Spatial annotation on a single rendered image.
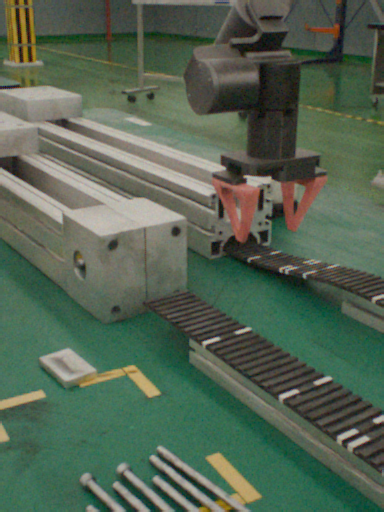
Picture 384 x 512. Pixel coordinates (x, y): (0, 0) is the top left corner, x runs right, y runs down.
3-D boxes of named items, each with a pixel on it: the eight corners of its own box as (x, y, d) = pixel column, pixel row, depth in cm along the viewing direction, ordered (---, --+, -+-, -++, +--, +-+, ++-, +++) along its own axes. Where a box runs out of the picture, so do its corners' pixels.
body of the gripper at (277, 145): (218, 169, 81) (219, 105, 78) (285, 159, 86) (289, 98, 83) (252, 181, 76) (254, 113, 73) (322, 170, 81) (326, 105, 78)
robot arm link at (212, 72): (270, -10, 78) (239, 46, 85) (180, -11, 72) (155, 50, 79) (318, 71, 74) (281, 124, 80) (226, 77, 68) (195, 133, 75)
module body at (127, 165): (270, 244, 92) (273, 182, 89) (208, 259, 87) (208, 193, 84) (38, 140, 154) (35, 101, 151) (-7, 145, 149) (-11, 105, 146)
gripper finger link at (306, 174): (243, 229, 86) (245, 154, 83) (287, 220, 90) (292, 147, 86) (278, 245, 81) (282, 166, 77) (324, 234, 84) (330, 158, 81)
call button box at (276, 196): (298, 214, 104) (300, 173, 102) (246, 225, 99) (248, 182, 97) (264, 201, 111) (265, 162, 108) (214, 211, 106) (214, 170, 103)
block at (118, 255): (205, 296, 76) (206, 214, 73) (103, 325, 70) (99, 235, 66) (162, 270, 83) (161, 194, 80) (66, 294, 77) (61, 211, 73)
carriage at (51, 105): (83, 131, 134) (82, 95, 132) (29, 137, 129) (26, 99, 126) (51, 118, 147) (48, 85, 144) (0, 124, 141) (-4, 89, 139)
